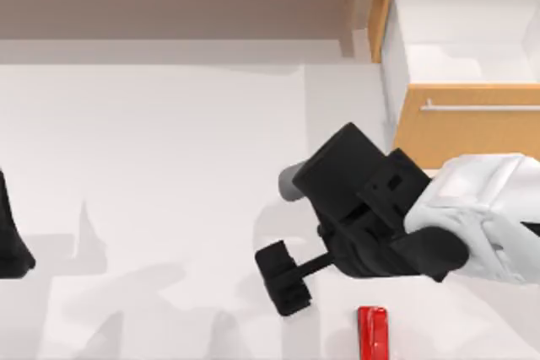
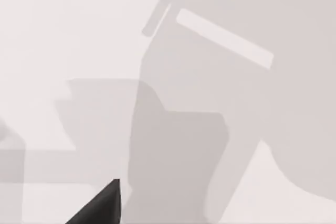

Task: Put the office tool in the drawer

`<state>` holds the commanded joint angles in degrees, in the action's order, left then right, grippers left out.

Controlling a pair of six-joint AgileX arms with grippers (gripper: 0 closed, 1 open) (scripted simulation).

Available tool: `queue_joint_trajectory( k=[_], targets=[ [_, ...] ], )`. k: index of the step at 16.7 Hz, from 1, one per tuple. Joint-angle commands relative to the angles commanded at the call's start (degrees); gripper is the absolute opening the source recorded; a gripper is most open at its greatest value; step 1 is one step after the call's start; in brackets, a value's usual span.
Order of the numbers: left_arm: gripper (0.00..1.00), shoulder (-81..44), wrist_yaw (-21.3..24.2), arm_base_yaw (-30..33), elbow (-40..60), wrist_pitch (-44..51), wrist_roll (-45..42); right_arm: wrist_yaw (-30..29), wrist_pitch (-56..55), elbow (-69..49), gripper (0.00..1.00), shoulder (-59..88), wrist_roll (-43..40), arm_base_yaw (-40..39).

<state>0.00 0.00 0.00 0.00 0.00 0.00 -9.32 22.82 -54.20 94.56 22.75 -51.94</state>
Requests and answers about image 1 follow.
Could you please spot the red stapler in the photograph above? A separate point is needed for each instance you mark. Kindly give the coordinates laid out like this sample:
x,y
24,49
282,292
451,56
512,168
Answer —
x,y
373,332

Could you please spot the pale wooden drawer front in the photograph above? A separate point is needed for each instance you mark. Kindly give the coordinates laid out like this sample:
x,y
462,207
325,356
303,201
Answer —
x,y
476,136

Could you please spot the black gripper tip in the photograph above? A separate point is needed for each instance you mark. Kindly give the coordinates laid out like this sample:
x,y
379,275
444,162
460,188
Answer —
x,y
12,242

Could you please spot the wooden open shelves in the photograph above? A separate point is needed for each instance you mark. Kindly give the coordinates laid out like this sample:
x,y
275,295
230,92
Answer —
x,y
177,1

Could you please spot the pulled-out drawer white inside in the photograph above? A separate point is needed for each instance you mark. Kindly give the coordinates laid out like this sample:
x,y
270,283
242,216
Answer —
x,y
460,31

